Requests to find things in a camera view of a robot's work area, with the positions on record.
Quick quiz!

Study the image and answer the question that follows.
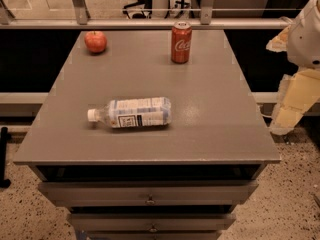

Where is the grey drawer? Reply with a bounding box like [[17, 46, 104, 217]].
[[39, 181, 258, 207], [68, 213, 235, 233]]

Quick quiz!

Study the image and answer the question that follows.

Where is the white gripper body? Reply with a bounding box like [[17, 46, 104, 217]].
[[287, 8, 320, 68]]

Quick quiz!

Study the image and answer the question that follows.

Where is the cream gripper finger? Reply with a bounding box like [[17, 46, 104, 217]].
[[266, 26, 290, 52], [269, 68, 320, 135]]

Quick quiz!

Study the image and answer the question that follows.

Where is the red apple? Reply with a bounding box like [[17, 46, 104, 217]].
[[84, 31, 107, 53]]

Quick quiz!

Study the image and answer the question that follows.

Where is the red coke can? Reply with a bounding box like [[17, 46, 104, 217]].
[[171, 21, 192, 64]]

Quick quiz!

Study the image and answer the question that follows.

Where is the black post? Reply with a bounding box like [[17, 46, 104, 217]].
[[0, 127, 11, 188]]

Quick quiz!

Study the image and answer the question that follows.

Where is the clear plastic water bottle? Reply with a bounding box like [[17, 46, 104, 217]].
[[87, 97, 171, 128]]

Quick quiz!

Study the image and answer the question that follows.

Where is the upper grey drawer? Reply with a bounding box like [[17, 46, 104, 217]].
[[39, 181, 258, 207]]

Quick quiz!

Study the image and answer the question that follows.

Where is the metal railing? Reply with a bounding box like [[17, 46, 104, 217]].
[[1, 0, 308, 30]]

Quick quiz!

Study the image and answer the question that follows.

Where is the black office chair base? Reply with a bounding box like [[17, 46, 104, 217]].
[[122, 0, 152, 19]]

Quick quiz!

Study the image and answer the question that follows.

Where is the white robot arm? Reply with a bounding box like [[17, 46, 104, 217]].
[[266, 0, 320, 135]]

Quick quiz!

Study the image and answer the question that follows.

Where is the lower grey drawer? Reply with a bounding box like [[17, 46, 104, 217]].
[[68, 213, 235, 233]]

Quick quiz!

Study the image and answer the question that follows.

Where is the grey drawer cabinet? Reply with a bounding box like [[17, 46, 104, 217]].
[[14, 30, 280, 240]]

